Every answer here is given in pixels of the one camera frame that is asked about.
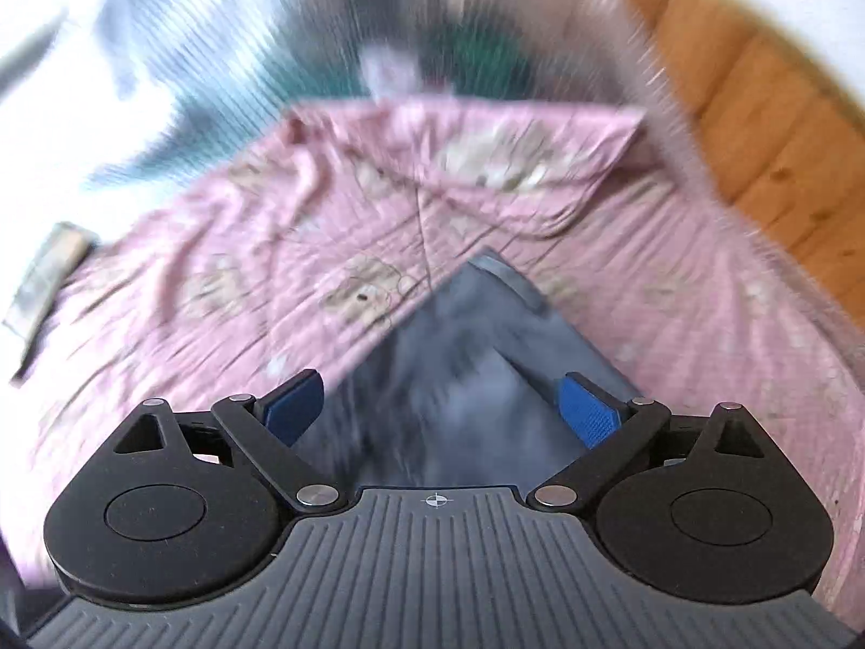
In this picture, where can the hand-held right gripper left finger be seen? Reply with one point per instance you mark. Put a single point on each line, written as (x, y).
(290, 412)

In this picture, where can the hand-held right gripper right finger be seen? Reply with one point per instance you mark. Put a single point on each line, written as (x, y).
(591, 416)

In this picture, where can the grey garment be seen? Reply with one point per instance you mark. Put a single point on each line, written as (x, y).
(459, 385)

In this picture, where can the pink printed bed sheet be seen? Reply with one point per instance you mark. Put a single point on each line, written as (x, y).
(270, 250)

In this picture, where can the folded grey patterned cloth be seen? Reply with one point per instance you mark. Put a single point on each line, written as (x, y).
(51, 277)

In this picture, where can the blue white striped cloth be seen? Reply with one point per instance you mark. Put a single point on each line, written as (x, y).
(203, 47)

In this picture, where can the dark green cloth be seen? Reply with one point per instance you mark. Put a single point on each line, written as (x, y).
(486, 54)

